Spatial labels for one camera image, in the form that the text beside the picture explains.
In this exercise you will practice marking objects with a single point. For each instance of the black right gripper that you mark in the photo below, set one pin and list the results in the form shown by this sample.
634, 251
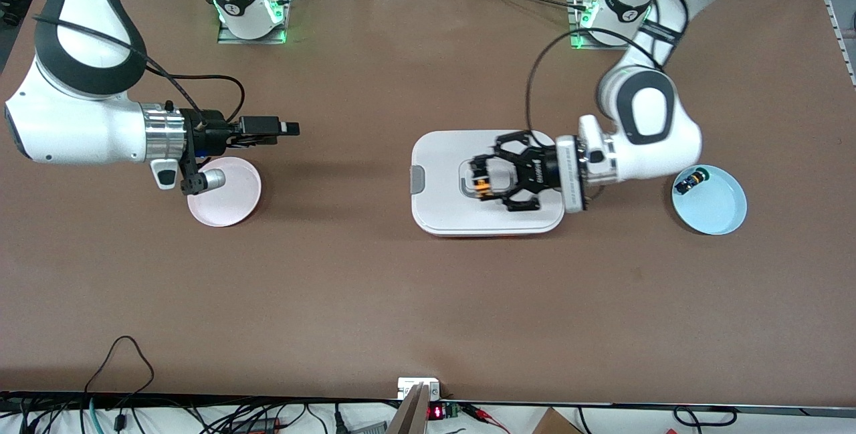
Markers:
212, 134

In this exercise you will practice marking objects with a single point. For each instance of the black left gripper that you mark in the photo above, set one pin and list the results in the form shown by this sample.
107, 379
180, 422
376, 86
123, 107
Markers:
540, 172

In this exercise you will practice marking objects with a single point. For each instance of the orange black switch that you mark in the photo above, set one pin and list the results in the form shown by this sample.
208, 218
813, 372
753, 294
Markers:
483, 185

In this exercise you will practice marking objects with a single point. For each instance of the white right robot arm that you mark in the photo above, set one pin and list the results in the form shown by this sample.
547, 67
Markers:
80, 126

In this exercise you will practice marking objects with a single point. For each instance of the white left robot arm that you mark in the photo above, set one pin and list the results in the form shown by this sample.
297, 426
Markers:
652, 113

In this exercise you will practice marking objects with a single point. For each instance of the pink round plate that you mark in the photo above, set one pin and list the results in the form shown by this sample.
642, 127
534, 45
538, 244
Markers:
234, 210

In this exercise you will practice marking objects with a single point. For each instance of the white lidded container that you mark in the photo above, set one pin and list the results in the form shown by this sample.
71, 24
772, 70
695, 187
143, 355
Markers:
441, 216

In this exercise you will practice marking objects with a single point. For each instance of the black toy with green tip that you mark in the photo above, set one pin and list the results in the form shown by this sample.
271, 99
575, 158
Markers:
690, 182

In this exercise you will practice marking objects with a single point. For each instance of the light blue round plate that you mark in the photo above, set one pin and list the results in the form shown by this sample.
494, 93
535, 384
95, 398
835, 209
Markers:
709, 210

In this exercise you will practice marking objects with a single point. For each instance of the small white box device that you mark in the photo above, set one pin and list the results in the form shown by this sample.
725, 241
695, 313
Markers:
409, 387

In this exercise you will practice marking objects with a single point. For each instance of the red clip lead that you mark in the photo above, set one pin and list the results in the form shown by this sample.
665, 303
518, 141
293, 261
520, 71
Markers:
485, 417

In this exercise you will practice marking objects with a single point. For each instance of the brown cardboard piece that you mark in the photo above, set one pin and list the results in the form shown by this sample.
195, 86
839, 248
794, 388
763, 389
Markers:
555, 424

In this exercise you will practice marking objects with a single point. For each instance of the red digit display board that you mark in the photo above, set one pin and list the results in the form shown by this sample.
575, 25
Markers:
435, 412

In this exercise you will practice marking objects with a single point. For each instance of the black power adapter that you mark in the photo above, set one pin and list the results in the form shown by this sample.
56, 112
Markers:
257, 425

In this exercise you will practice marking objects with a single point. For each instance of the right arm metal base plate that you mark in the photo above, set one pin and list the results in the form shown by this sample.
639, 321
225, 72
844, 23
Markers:
251, 41

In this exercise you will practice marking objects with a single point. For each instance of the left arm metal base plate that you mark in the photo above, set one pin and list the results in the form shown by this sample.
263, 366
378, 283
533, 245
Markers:
605, 47

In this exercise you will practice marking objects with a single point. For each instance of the grey slanted post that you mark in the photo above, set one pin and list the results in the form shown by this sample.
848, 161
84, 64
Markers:
409, 417

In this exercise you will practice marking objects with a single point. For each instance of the perforated metal rail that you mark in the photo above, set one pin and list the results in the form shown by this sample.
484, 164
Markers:
839, 33

